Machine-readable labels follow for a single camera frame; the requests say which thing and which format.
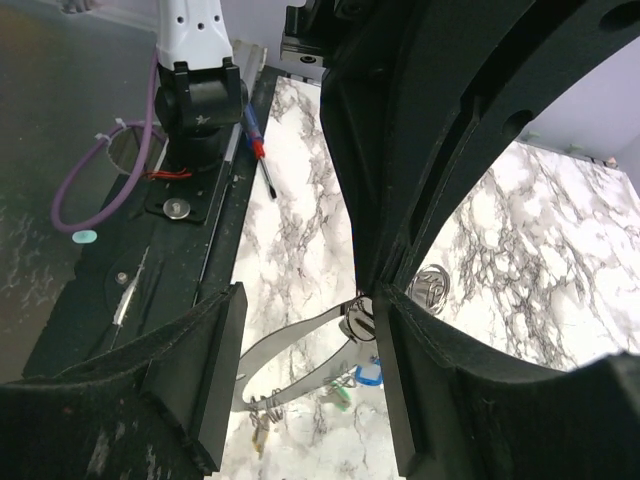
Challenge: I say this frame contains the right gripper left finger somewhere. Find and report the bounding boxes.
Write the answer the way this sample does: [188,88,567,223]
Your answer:
[1,283,246,479]

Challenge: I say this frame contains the blue red screwdriver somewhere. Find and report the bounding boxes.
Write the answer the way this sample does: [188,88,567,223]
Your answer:
[241,102,277,200]

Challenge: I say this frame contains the large metal keyring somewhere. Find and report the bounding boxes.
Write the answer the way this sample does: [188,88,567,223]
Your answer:
[234,263,451,424]

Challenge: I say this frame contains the key with green tag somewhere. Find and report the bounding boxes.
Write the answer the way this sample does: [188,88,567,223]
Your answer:
[321,376,356,411]

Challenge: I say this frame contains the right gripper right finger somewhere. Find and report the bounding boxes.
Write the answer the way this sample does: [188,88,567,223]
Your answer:
[373,285,639,479]

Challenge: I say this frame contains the light blue sticker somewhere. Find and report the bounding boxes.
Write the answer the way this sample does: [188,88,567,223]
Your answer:
[71,230,98,245]

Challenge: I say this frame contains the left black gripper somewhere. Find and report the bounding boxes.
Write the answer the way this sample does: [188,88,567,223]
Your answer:
[278,0,531,296]

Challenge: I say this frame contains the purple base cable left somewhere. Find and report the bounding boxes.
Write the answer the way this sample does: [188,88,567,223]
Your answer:
[49,49,166,234]

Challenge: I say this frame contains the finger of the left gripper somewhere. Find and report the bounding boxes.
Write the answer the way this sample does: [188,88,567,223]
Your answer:
[389,1,639,287]

